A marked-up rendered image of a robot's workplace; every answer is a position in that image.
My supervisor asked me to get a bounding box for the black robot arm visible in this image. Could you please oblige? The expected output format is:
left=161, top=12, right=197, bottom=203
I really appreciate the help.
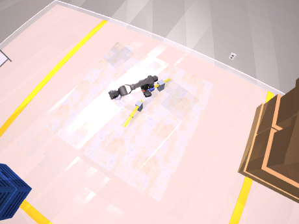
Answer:
left=109, top=75, right=158, bottom=100

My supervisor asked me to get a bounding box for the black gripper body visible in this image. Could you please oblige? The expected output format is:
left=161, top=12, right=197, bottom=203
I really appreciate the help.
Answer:
left=141, top=85, right=151, bottom=97

